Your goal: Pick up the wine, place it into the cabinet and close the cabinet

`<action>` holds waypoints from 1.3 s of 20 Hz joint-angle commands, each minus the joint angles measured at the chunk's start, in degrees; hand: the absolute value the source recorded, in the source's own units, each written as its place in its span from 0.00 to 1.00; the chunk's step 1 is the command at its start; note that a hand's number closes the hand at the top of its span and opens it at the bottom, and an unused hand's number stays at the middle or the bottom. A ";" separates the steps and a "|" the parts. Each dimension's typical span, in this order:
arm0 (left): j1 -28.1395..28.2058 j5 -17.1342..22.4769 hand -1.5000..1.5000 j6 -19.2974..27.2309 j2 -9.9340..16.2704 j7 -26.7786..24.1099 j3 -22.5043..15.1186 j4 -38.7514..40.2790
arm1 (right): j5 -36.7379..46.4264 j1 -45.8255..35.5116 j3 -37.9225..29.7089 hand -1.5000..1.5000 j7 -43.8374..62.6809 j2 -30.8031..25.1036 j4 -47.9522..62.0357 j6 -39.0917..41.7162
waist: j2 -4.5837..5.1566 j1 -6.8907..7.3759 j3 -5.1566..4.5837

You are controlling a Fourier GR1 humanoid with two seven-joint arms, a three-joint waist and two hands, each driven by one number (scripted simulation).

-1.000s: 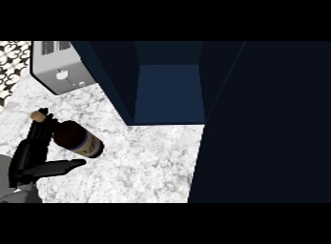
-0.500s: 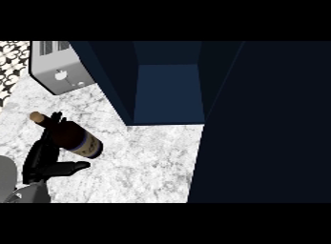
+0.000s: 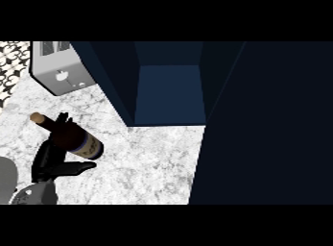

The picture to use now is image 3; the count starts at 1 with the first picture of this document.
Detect dark wine bottle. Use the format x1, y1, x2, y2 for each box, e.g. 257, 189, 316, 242
29, 111, 105, 160

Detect dark blue cabinet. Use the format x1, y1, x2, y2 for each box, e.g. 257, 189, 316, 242
70, 40, 247, 127

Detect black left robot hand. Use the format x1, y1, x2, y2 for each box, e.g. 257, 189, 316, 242
30, 111, 98, 184

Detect silver toaster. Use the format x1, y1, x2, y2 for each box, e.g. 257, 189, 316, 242
29, 40, 98, 97

